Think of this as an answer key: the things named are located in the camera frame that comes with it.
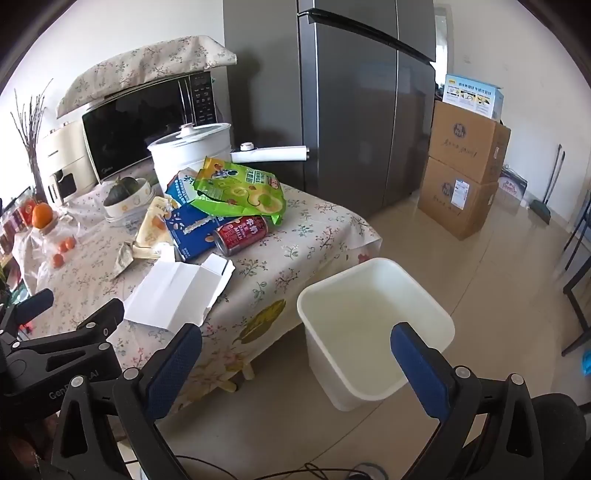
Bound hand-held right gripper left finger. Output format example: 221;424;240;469
48;322;204;480

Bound blue white printed box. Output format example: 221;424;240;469
442;74;505;121

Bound silver foil wrapper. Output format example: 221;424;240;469
111;242;137;280

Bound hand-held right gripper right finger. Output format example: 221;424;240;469
390;322;546;480

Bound black dining chair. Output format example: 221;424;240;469
561;191;591;356

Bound dried branches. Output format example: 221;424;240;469
10;78;54;204

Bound blue white carton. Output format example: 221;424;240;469
165;170;269;263

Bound white electric pot with handle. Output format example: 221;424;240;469
148;122;309;186

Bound broom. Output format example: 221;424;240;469
529;144;566;224

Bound cream kitchen appliance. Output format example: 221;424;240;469
37;121;98;206

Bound green squash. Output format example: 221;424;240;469
102;176;147;207

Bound floral cloth cover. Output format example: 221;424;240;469
56;36;238;118

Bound white paper box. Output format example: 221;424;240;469
124;253;236;330

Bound red packets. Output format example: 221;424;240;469
0;194;38;259

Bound grey refrigerator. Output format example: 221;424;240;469
224;0;437;217

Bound white plastic bin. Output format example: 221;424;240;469
297;257;455;412

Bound white ceramic bowl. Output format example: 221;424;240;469
102;178;155;224

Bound white blue package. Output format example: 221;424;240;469
499;166;528;206

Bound brown cardboard box with label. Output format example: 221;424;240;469
418;157;499;241

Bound green snack bag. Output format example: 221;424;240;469
190;156;287;226

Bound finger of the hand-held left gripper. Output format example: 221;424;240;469
0;288;55;344
9;298;126;376

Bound large orange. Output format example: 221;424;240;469
31;203;54;229

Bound black microwave oven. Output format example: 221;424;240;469
82;71;218;185

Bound red drink can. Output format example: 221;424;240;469
213;215;269;257

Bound floral tablecloth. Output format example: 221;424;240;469
9;178;384;407

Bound beige paper bag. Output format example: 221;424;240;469
134;196;178;259

